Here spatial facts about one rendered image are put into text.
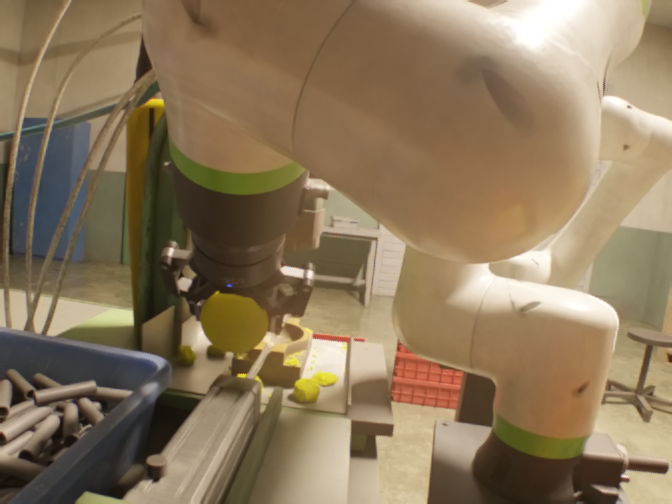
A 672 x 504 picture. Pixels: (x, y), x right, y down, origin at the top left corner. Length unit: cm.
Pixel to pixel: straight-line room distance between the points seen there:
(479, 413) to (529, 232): 100
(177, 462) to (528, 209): 26
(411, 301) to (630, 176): 64
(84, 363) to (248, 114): 45
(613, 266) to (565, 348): 656
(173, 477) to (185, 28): 25
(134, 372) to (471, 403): 81
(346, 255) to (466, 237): 593
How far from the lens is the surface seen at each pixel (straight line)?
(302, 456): 47
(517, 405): 57
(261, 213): 29
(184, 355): 66
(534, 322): 54
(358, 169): 18
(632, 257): 723
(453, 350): 58
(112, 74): 718
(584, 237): 114
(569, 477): 62
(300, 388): 58
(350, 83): 17
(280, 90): 19
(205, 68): 21
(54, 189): 690
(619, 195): 110
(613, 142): 94
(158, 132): 68
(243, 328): 47
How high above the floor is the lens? 125
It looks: 7 degrees down
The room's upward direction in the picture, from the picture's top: 6 degrees clockwise
